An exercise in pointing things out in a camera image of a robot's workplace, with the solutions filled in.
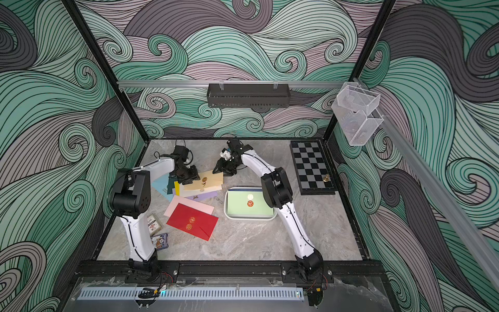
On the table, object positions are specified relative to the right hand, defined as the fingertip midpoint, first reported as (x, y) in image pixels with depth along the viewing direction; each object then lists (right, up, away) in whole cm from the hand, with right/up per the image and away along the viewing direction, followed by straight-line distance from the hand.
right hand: (218, 172), depth 100 cm
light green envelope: (+15, -13, -10) cm, 22 cm away
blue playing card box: (-22, -27, -20) cm, 40 cm away
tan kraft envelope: (-6, -3, +1) cm, 7 cm away
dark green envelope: (-25, -6, -2) cm, 26 cm away
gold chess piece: (+55, -2, -4) cm, 55 cm away
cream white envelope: (-17, -10, -4) cm, 20 cm away
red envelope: (-10, -21, -12) cm, 26 cm away
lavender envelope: (-7, -12, -4) cm, 14 cm away
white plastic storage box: (+17, -20, -10) cm, 28 cm away
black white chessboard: (+49, +3, +2) cm, 50 cm away
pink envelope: (-20, -12, -7) cm, 24 cm away
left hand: (-11, -2, 0) cm, 12 cm away
